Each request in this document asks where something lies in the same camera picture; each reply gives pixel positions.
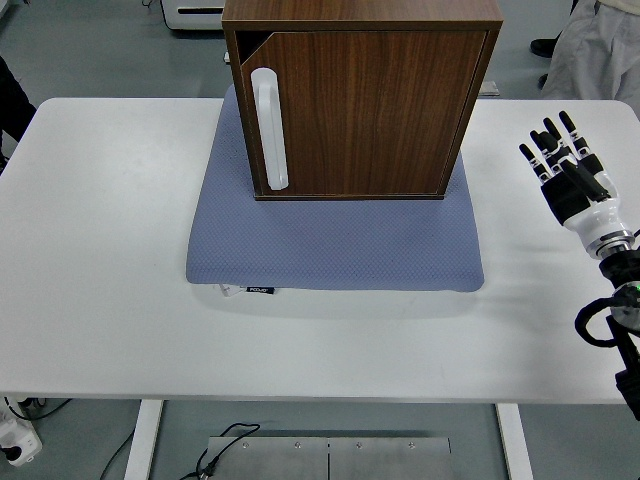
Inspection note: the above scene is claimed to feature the person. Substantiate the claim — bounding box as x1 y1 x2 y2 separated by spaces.
529 0 640 104
0 55 37 169

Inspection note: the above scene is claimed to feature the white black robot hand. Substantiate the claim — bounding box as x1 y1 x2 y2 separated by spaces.
518 110 625 242

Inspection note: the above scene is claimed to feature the white table leg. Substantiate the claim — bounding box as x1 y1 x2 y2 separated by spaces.
495 402 535 480
123 398 165 480

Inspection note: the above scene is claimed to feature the black cable with plug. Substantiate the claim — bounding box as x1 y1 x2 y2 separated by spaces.
179 423 261 480

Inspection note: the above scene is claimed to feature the white door handle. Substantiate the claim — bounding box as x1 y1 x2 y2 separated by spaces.
249 67 290 192

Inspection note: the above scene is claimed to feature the brown wooden cabinet door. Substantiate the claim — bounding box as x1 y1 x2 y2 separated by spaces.
239 30 489 196

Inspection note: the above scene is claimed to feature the white appliance with slot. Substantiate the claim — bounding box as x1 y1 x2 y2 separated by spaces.
160 0 226 32

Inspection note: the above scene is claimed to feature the black power strip cable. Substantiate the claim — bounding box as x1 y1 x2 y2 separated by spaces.
4 397 74 421

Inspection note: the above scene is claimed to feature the white power strip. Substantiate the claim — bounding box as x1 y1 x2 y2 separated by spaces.
0 394 44 467

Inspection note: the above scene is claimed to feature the grey metal plate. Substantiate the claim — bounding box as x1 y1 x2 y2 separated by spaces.
207 435 452 480

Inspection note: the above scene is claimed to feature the blue textured mat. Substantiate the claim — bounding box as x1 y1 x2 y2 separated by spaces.
186 83 487 295

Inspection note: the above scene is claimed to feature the brown wooden cabinet body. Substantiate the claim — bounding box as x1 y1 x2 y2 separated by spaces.
221 0 504 202

